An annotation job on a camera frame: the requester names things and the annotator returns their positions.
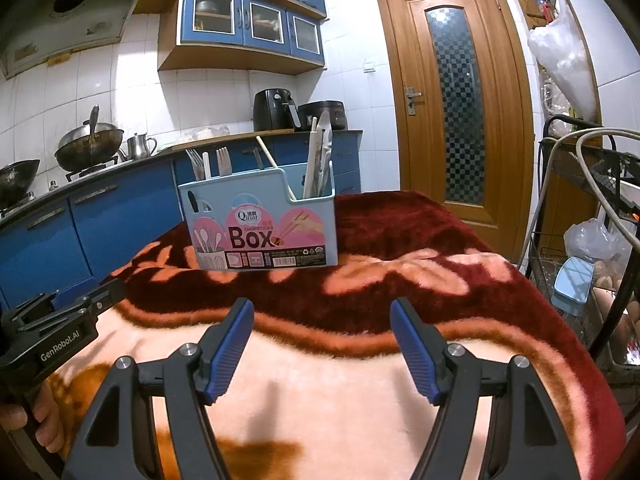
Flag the white plastic bag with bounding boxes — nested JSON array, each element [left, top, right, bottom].
[[528, 0, 602, 123]]

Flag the steel kettle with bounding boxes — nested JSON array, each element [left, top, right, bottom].
[[126, 132, 158, 161]]

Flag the blue plastic lid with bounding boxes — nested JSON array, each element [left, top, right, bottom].
[[552, 257, 596, 317]]

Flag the black air fryer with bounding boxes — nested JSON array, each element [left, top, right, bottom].
[[253, 88, 302, 134]]

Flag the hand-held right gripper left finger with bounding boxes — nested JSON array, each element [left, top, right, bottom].
[[62, 297, 256, 480]]

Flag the steel wok with lid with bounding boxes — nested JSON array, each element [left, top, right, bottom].
[[54, 105, 125, 172]]

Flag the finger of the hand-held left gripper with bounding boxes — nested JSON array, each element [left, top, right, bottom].
[[52, 277, 127, 318]]

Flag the blue utensil holder box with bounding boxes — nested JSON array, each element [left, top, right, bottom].
[[178, 162, 337, 271]]

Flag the dark steel wok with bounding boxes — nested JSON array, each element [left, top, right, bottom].
[[0, 159, 41, 209]]

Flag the grey cable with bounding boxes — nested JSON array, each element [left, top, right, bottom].
[[575, 127, 640, 223]]

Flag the red floral blanket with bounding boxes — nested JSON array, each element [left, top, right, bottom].
[[50, 190, 628, 480]]

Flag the person's left hand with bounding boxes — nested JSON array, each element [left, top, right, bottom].
[[0, 380, 57, 436]]

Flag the clear plastic bag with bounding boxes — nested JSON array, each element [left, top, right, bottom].
[[564, 217, 632, 274]]

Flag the wooden door with glass panel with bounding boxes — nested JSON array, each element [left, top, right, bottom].
[[373, 0, 537, 265]]

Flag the black rice cooker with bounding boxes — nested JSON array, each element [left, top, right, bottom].
[[298, 100, 347, 132]]

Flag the gas stove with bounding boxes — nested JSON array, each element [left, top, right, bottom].
[[64, 156, 122, 183]]

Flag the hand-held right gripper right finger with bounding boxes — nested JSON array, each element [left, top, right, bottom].
[[390, 297, 581, 480]]

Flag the grey range hood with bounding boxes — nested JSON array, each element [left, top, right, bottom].
[[0, 0, 154, 80]]

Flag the blue wall cabinet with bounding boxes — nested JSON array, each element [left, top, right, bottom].
[[132, 0, 328, 74]]

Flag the metal forks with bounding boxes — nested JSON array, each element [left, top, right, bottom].
[[185, 149, 206, 181]]

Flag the black wire rack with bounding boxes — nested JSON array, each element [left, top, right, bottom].
[[524, 114, 640, 393]]

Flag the blue kitchen base cabinets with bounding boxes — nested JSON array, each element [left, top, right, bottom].
[[0, 130, 364, 311]]

